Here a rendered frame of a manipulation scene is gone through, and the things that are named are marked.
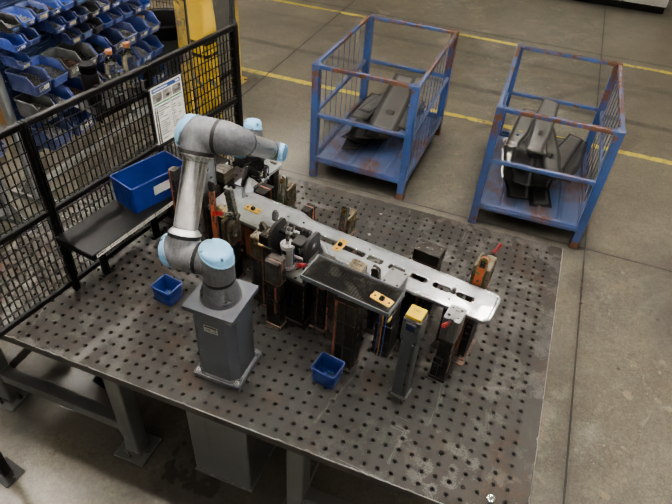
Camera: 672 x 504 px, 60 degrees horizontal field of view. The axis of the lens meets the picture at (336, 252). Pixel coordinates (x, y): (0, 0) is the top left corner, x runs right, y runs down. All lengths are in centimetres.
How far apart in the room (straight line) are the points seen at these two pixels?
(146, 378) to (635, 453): 243
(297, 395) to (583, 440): 165
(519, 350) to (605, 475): 92
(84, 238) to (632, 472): 281
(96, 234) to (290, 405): 109
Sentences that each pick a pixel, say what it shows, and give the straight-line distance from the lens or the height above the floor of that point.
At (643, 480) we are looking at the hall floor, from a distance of 342.
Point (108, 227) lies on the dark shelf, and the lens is 268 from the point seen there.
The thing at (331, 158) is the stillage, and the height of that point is 16.
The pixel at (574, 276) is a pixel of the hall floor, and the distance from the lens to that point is 429.
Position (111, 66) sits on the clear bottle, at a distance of 275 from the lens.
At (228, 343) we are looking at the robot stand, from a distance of 221.
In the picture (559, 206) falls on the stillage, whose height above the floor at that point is 17.
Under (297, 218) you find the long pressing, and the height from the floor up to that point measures 100.
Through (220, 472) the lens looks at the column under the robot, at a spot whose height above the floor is 6.
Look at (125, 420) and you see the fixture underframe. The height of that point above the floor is 30.
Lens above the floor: 263
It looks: 41 degrees down
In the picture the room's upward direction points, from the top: 4 degrees clockwise
